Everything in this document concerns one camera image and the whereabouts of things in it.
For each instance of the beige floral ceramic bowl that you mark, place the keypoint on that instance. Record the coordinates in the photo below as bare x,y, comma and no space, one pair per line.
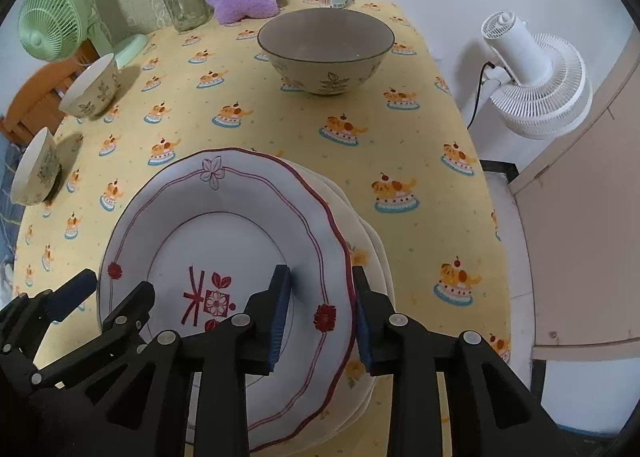
37,167
325,72
92,92

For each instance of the wooden chair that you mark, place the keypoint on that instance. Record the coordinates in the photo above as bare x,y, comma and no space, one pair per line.
35,102

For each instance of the scalloped floral plate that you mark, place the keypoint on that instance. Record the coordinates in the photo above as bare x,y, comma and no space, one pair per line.
347,222

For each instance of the white standing fan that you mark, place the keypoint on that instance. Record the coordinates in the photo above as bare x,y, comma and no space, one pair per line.
540,82

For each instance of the green desk fan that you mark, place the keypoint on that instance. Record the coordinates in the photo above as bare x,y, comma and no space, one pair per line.
47,19

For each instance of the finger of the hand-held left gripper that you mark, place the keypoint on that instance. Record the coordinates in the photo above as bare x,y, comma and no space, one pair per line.
132,307
70,294

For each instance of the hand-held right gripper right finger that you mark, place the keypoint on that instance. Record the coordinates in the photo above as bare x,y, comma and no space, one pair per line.
367,327

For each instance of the white plate with red pattern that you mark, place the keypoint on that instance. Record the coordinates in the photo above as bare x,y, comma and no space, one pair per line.
200,227

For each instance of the beige wooden door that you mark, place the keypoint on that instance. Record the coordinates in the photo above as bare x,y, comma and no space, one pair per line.
575,237

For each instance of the yellow printed tablecloth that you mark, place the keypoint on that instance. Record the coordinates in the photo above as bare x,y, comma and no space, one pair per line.
300,137

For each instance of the grey plaid pillow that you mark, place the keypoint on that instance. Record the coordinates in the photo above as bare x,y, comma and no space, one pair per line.
6,187

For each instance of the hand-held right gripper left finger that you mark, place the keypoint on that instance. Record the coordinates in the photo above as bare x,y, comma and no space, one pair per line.
280,317

